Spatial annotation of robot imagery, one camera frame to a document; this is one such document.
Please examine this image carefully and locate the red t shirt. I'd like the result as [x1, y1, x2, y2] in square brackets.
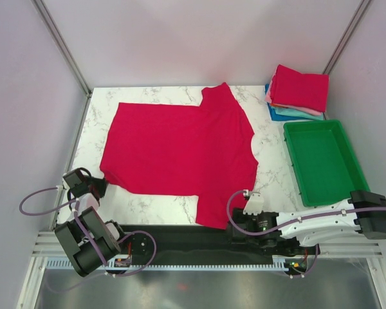
[270, 64, 329, 113]
[100, 83, 258, 229]

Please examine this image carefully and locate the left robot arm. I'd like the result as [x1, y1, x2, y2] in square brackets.
[55, 167, 129, 277]

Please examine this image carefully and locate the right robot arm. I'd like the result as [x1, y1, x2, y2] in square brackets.
[226, 190, 386, 256]

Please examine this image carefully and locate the green plastic tray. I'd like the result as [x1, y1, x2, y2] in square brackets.
[283, 120, 369, 207]

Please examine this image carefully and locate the folded teal t shirt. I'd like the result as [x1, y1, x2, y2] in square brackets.
[273, 107, 324, 120]

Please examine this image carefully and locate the folded orange t shirt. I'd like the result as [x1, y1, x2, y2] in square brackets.
[270, 103, 287, 108]

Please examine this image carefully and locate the folded red t shirt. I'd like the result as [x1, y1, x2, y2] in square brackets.
[270, 64, 329, 113]

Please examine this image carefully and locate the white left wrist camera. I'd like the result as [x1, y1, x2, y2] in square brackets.
[77, 193, 100, 214]

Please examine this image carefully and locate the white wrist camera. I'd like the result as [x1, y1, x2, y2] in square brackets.
[243, 190, 264, 216]
[77, 193, 100, 214]

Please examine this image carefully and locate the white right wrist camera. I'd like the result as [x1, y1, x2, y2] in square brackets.
[243, 190, 264, 216]

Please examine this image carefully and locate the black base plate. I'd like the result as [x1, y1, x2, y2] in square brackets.
[120, 224, 320, 267]

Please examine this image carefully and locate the aluminium frame rail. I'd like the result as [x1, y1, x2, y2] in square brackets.
[17, 232, 386, 308]

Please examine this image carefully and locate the white slotted cable duct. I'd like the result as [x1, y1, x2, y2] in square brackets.
[46, 257, 307, 272]

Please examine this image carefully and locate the left aluminium corner post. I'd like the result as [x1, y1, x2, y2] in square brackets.
[31, 0, 93, 97]

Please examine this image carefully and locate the aluminium corner post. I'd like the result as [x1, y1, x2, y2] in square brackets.
[31, 0, 93, 97]
[322, 0, 373, 75]

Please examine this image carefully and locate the right aluminium corner post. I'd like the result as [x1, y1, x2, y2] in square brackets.
[322, 0, 373, 75]

